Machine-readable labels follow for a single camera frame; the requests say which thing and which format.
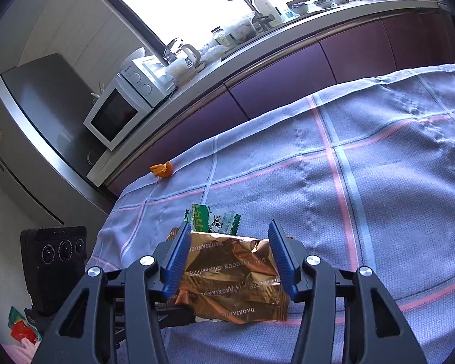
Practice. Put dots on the green snack wrapper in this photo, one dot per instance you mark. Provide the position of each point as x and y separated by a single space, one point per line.
200 216

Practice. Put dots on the white soap bottle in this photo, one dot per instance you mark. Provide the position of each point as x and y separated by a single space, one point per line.
265 7

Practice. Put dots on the large kitchen window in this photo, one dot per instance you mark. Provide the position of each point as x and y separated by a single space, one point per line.
174 0

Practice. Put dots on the white green printed wrapper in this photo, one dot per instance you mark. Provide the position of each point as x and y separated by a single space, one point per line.
227 224

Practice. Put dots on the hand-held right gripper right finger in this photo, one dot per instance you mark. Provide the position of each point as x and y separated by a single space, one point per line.
282 261

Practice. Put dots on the golden snack wrapper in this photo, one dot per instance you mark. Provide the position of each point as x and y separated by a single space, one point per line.
227 273

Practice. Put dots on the clear plastic bag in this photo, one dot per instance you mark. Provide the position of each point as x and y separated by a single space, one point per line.
212 52

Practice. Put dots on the grey steel refrigerator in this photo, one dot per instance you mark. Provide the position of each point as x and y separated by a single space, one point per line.
34 121

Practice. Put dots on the purple base cabinets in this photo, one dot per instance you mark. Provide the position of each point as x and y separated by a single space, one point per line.
288 68

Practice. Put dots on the large glass jar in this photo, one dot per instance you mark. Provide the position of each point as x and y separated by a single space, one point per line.
242 28

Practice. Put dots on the white microwave oven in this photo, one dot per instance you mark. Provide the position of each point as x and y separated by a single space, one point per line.
113 117

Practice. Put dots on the cup with utensils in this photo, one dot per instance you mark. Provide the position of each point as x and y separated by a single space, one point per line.
96 94

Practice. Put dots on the orange peel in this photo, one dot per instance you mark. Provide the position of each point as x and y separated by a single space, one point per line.
163 170

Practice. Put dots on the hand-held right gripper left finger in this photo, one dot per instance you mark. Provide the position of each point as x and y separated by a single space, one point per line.
176 261

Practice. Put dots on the small glass jar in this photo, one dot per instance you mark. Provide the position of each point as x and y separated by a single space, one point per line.
220 36

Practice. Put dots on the white kitchen countertop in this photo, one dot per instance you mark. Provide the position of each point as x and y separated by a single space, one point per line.
326 19

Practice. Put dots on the grey plaid tablecloth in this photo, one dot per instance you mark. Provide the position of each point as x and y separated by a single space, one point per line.
364 159

